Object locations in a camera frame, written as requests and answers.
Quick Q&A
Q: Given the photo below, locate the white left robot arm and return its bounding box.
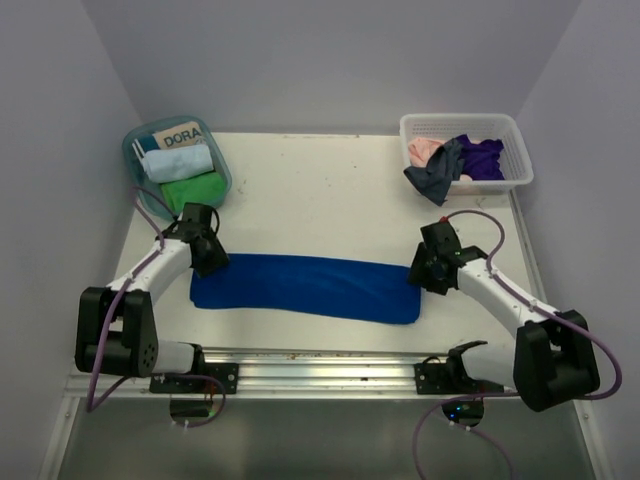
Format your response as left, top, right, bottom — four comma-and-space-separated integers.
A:
74, 203, 230, 393

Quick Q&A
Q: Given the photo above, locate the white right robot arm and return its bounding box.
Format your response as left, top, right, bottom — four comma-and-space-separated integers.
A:
408, 219, 600, 412

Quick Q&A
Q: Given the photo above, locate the green rolled towel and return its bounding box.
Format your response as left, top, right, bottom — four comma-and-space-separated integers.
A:
160, 172, 227, 213

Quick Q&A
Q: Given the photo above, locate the light blue rolled towel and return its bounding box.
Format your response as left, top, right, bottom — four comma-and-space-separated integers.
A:
141, 144, 214, 184

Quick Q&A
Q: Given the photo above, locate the teal plastic bin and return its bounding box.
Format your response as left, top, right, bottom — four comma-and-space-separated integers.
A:
122, 115, 232, 220

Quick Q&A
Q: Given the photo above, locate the dark grey towel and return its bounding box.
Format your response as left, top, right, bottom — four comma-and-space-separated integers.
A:
403, 139, 464, 206

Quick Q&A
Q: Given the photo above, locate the beige DORA towel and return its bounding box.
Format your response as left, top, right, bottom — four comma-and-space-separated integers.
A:
153, 120, 205, 149

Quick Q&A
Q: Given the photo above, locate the teal white striped towel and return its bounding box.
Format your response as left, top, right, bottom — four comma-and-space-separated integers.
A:
132, 135, 160, 163

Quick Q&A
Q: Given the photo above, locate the purple towel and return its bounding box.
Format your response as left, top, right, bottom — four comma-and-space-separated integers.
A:
455, 135, 505, 181

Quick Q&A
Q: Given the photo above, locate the pink towel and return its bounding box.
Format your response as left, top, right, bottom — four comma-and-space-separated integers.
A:
408, 137, 443, 168

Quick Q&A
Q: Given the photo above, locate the white plastic basket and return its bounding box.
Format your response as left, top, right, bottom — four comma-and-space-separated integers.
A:
399, 113, 534, 196

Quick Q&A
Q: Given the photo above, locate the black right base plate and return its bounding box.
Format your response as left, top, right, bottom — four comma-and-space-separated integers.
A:
413, 356, 505, 395

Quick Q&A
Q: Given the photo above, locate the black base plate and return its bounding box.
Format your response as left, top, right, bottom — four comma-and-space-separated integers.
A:
149, 363, 239, 395
413, 356, 505, 395

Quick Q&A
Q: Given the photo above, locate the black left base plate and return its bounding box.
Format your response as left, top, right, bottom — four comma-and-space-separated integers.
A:
149, 363, 239, 395

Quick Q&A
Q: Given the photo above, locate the aluminium mounting rail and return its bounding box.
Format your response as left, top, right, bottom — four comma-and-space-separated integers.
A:
64, 349, 594, 399

